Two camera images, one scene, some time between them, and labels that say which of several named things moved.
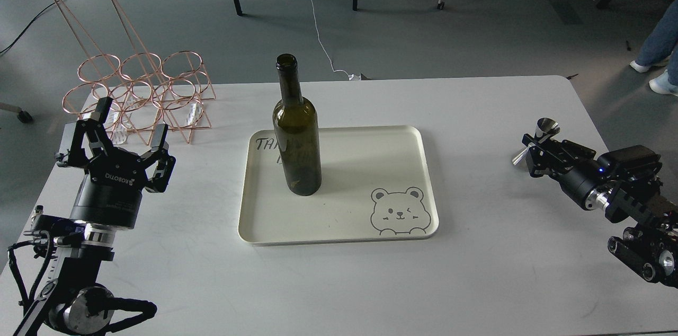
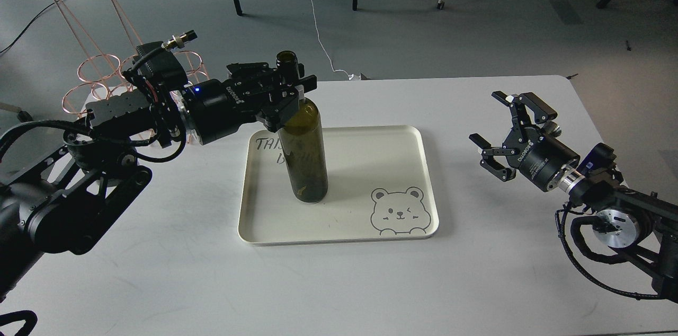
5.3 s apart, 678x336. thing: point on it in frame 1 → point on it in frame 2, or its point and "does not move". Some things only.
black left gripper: [111, 192] → [215, 108]
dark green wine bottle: [296, 124] does not move
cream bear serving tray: [375, 184] does not move
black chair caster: [23, 116] does not move
